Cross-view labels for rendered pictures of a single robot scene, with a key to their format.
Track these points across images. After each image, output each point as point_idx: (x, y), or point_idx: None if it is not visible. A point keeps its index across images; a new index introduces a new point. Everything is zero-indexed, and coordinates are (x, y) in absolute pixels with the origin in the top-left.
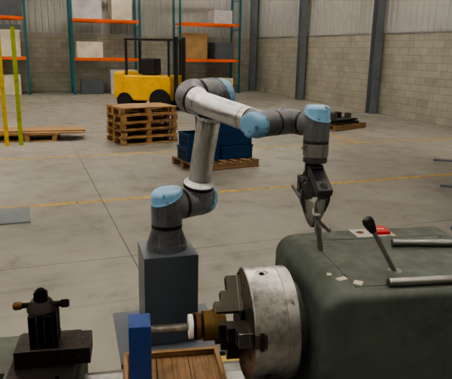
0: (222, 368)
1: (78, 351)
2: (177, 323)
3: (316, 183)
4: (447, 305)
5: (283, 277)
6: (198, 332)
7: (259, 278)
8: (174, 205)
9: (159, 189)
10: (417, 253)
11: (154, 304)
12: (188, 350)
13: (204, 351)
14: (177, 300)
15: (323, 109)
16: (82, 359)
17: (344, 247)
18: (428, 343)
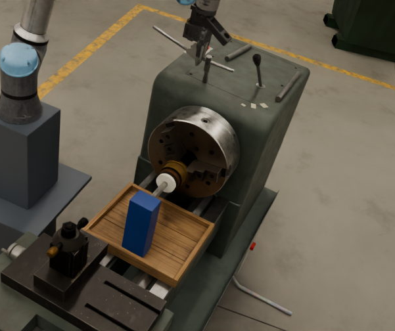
0: (159, 196)
1: (102, 252)
2: (160, 186)
3: (221, 35)
4: (293, 100)
5: (218, 118)
6: (178, 184)
7: (209, 126)
8: (37, 68)
9: (10, 54)
10: (244, 63)
11: (33, 171)
12: (119, 197)
13: (127, 191)
14: (47, 157)
15: None
16: (103, 255)
17: (210, 73)
18: (282, 125)
